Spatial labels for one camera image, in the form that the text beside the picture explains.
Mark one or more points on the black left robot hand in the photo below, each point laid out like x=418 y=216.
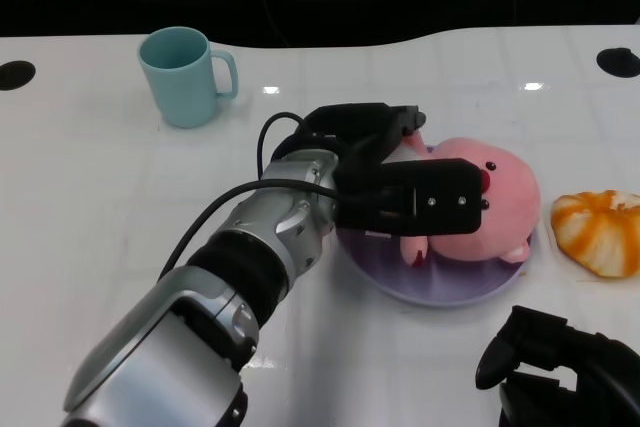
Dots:
x=360 y=122

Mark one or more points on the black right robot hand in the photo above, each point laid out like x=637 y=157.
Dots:
x=600 y=382

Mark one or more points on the pink plush doll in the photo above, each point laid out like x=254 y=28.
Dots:
x=510 y=207

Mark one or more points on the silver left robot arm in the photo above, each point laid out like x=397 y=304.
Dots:
x=150 y=347

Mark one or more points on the purple plastic plate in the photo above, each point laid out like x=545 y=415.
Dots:
x=450 y=282

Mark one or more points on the peeled orange fruit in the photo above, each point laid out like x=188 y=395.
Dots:
x=600 y=242

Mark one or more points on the teal plastic mug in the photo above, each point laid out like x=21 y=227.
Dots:
x=182 y=92

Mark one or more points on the black round table grommet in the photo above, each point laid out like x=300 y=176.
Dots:
x=617 y=63
x=14 y=75

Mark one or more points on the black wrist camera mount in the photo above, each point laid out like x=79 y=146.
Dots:
x=440 y=197

